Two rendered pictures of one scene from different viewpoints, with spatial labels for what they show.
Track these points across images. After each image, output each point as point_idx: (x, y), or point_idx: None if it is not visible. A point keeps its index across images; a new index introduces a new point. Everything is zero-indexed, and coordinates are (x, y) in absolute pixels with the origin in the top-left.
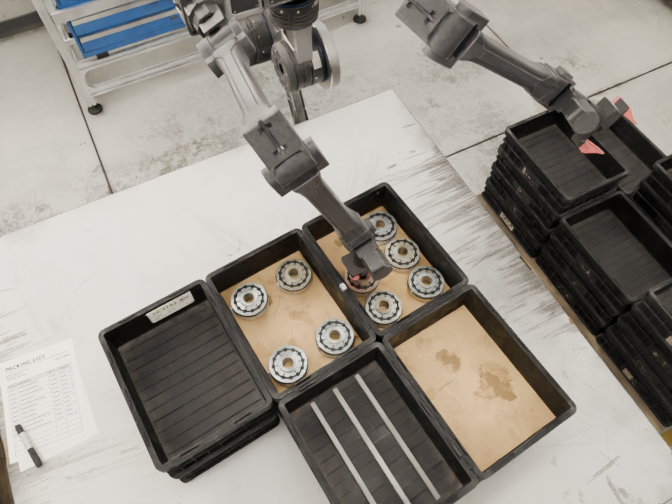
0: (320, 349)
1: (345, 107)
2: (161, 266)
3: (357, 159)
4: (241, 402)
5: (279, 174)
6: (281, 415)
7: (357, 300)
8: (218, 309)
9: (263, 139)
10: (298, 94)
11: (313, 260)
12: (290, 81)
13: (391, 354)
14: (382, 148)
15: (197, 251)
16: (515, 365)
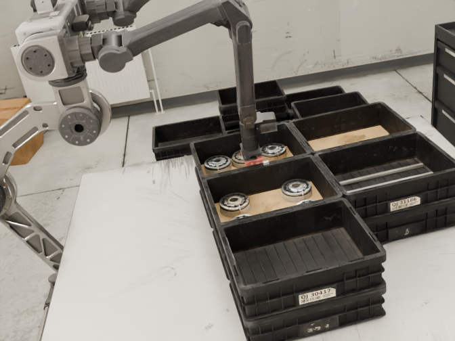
0: (303, 195)
1: (78, 197)
2: (156, 323)
3: (133, 196)
4: (331, 241)
5: (248, 17)
6: None
7: (279, 159)
8: (253, 218)
9: (233, 1)
10: (37, 222)
11: (231, 183)
12: (97, 123)
13: (326, 150)
14: (133, 184)
15: (156, 295)
16: (343, 131)
